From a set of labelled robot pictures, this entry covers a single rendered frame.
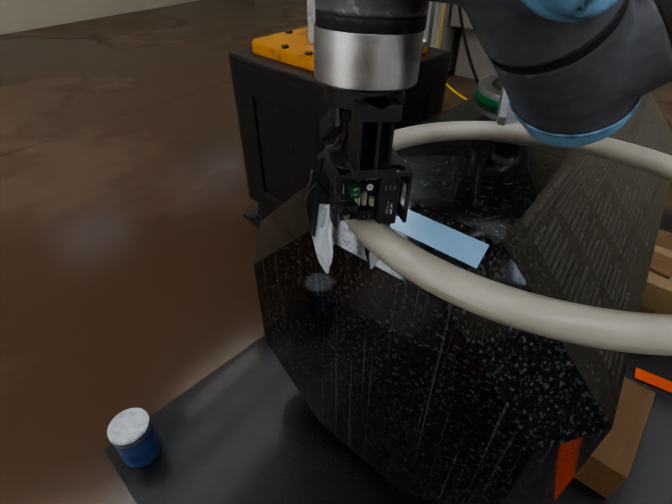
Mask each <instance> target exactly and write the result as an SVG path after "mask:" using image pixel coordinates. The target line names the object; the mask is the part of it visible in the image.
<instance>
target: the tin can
mask: <svg viewBox="0 0 672 504"><path fill-rule="evenodd" d="M107 436H108V439H109V440H110V442H111V443H112V444H113V446H114V447H115V448H116V450H117V451H118V453H119V454H120V456H121V457H122V459H123V460H124V462H125V463H126V464H127V465H128V466H129V467H132V468H140V467H143V466H146V465H148V464H149V463H151V462H152V461H153V460H154V459H155V458H156V457H157V455H158V454H159V452H160V449H161V440H160V438H159V436H158V434H157V432H156V430H155V428H154V426H153V424H152V422H151V419H150V417H149V415H148V414H147V412H146V411H145V410H143V409H141V408H130V409H126V410H124V411H122V412H121V413H119V414H118V415H116V416H115V417H114V418H113V420H112V421H111V422H110V424H109V426H108V429H107Z"/></svg>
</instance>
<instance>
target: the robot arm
mask: <svg viewBox="0 0 672 504"><path fill-rule="evenodd" d="M429 1H431V2H439V3H447V4H455V5H458V6H460V7H462V8H463V9H464V11H465V12H466V14H467V16H468V18H469V20H470V23H471V25H472V27H473V29H474V31H475V33H476V35H477V37H478V40H479V42H480V44H481V46H482V48H483V49H484V51H485V52H486V54H487V55H488V57H489V59H490V61H491V63H492V65H493V67H494V69H495V71H496V73H497V75H498V78H499V80H500V82H501V84H502V86H503V88H504V90H505V92H506V94H507V96H508V102H509V106H510V109H511V111H512V112H513V114H514V115H515V117H516V118H517V119H518V120H519V121H520V122H521V123H522V125H523V126H524V128H525V129H526V130H527V132H528V133H529V134H530V135H532V136H533V137H534V138H536V139H537V140H539V141H541V142H543V143H546V144H549V145H553V146H559V147H577V146H583V145H588V144H591V143H594V142H597V141H600V140H602V139H604V138H606V137H608V136H610V135H612V134H613V133H615V132H616V131H617V130H619V129H620V128H621V127H622V126H623V125H624V124H625V123H626V122H627V121H628V120H629V119H630V117H631V116H632V115H633V113H634V112H635V111H636V109H637V107H638V106H639V104H640V101H641V97H642V96H643V95H645V94H647V93H649V92H651V91H653V90H655V89H657V88H659V87H661V86H663V85H665V84H668V83H669V82H671V81H672V0H315V24H314V78H315V79H316V80H317V82H319V83H320V84H322V85H324V86H325V101H326V102H327V103H329V104H330V105H331V107H330V108H329V110H328V111H327V112H326V114H325V115H324V117H323V118H322V120H321V140H322V141H328V142H331V143H326V144H325V149H324V150H323V151H322V152H321V153H320V154H318V155H317V159H318V162H319V163H320V165H319V167H318V169H311V170H310V172H311V176H310V180H309V182H308V185H307V187H306V191H305V196H304V204H305V210H306V214H307V218H308V222H309V226H310V230H311V234H312V239H313V243H314V247H315V251H316V254H317V258H318V260H319V263H320V265H321V266H322V268H323V269H324V271H325V272H326V273H330V270H331V265H332V261H333V246H334V244H335V240H334V231H335V229H336V228H337V227H338V225H339V224H340V222H341V221H342V220H351V219H358V220H370V219H373V217H374V218H375V220H376V222H377V223H384V224H387V225H388V226H389V227H390V224H393V223H395V219H396V216H399V217H400V219H401V220H402V222H403V223H405V222H406V220H407V213H408V206H409V199H410V193H411V186H412V179H413V171H412V170H411V169H410V167H409V166H408V165H407V164H406V163H405V162H404V161H403V159H402V158H401V157H400V156H399V155H398V154H397V152H396V151H395V150H394V149H393V147H392V146H393V137H394V128H395V122H401V121H402V114H403V106H404V100H405V92H406V90H407V89H410V88H411V87H413V86H414V85H415V84H416V83H417V80H418V73H419V66H420V59H421V51H422V50H424V49H425V48H426V45H427V42H426V39H425V38H423V36H424V30H425V29H426V22H427V14H428V8H429ZM403 182H405V183H406V185H407V188H406V195H405V202H404V207H403V205H402V204H401V197H402V189H403Z"/></svg>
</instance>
